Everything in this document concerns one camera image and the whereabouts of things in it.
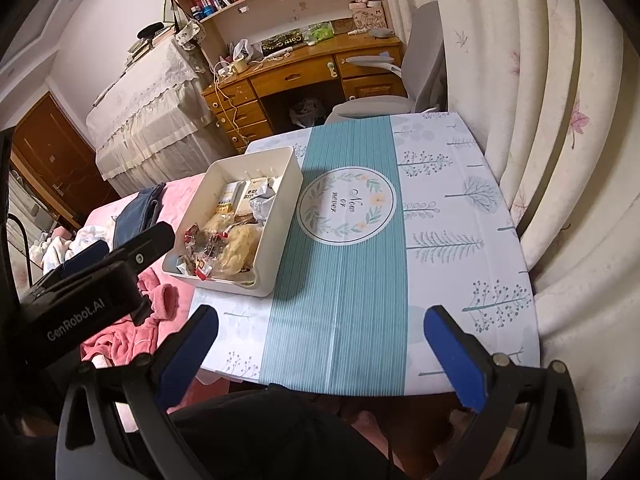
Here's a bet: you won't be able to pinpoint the black trash bag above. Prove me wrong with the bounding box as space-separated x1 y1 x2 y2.
290 96 327 128

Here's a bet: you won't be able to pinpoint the brown wooden door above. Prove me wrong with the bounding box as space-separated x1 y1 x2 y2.
11 91 121 231

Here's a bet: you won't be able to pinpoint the white charging cable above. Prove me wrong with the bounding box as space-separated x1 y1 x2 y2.
214 62 253 153

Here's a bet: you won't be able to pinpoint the pink blanket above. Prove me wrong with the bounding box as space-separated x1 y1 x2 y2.
80 172 221 411

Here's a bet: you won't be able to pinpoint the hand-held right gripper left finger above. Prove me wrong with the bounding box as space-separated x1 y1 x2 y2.
55 304 221 480

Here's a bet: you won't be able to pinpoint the floral fabric bag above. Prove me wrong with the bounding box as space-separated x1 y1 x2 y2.
175 19 207 47

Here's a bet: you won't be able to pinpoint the green tissue pack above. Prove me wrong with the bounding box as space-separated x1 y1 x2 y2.
305 21 335 43

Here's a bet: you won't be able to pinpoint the red white snack packet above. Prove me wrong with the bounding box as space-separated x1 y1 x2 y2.
247 180 281 223

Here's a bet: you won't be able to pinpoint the clear nut bar packet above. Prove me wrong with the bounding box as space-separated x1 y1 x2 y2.
182 225 226 261

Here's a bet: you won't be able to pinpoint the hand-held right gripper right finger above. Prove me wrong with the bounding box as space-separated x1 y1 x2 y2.
423 305 587 480

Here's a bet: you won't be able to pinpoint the orange snack packet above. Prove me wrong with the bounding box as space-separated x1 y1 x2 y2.
217 182 246 213

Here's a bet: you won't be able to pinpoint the pale noodle cake packet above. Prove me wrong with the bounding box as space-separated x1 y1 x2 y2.
215 225 263 276

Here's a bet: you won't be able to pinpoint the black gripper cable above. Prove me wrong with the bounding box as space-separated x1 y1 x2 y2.
7 214 31 261

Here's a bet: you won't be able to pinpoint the white printed box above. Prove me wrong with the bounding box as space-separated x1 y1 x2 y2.
350 5 388 31

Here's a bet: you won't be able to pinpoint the white plastic storage box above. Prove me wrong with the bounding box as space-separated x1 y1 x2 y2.
161 146 305 297

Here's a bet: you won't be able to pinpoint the wooden bookshelf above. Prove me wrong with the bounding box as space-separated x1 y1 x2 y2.
152 0 388 68

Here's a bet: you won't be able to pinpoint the dark printed box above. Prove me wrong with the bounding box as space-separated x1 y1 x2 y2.
261 30 307 56

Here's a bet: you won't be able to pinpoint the stack of flat books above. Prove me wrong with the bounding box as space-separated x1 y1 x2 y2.
125 37 151 66

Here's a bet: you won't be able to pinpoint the lace cloth covered furniture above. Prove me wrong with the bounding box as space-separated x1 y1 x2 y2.
86 37 236 196

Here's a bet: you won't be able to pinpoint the blue jeans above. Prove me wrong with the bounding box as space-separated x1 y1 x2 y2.
112 183 167 250

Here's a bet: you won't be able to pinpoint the tree print tablecloth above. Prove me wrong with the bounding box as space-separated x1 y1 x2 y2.
192 111 542 396

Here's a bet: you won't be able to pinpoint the white fleece garment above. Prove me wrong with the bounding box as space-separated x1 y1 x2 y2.
42 222 118 273

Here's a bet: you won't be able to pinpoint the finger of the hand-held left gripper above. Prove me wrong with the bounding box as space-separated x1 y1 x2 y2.
31 239 110 289
100 222 177 277

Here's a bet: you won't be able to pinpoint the grey office chair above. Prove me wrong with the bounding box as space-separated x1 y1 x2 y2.
325 0 446 126

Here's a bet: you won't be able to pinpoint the white plastic bag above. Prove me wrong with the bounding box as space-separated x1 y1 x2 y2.
230 39 256 63

